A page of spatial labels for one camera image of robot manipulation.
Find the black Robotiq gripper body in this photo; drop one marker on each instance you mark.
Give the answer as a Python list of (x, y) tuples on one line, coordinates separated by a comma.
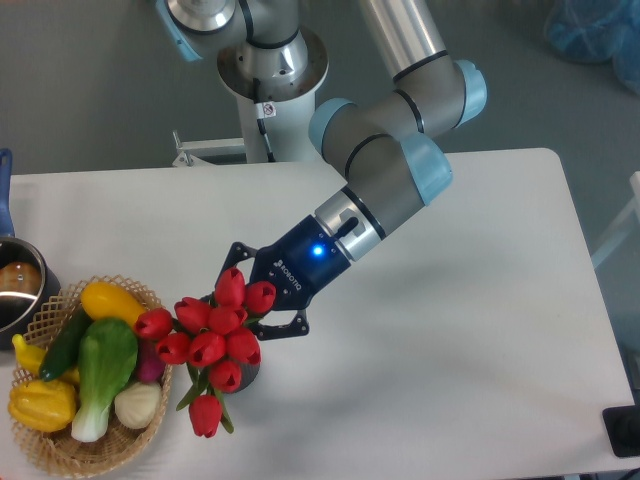
[(299, 265)]

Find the red tulip bouquet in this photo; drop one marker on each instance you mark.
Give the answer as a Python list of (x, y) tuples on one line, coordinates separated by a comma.
[(210, 340)]

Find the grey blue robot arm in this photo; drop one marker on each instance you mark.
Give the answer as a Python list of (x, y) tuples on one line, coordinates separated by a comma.
[(386, 152)]

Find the dark grey ribbed vase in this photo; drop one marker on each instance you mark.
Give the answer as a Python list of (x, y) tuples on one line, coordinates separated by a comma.
[(248, 375)]

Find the red radish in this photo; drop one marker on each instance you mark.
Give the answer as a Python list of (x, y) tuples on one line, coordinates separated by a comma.
[(150, 367)]

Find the yellow squash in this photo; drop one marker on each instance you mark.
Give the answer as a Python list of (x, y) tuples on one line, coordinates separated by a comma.
[(101, 300)]

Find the green bok choy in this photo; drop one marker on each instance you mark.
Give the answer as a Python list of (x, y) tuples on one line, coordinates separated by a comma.
[(107, 357)]

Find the green cucumber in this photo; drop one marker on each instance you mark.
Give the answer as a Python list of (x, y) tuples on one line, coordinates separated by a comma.
[(63, 352)]

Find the woven wicker basket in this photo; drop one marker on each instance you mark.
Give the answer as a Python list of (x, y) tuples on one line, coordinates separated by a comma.
[(57, 453)]

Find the small yellow gourd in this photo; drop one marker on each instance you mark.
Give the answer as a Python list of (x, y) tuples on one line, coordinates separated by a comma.
[(30, 358)]

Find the yellow bell pepper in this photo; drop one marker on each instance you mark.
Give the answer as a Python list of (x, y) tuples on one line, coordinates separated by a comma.
[(43, 406)]

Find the black device at edge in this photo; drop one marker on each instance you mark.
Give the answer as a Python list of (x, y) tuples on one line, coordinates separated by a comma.
[(622, 426)]

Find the blue plastic bag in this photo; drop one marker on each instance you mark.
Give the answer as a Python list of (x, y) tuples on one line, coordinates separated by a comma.
[(592, 32)]

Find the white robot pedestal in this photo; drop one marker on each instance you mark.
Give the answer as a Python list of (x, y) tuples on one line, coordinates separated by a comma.
[(275, 90)]

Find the blue handled saucepan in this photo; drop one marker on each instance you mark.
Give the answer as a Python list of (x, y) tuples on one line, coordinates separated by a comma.
[(27, 281)]

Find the white frame at right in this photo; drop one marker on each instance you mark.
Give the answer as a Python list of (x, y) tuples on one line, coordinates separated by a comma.
[(619, 228)]

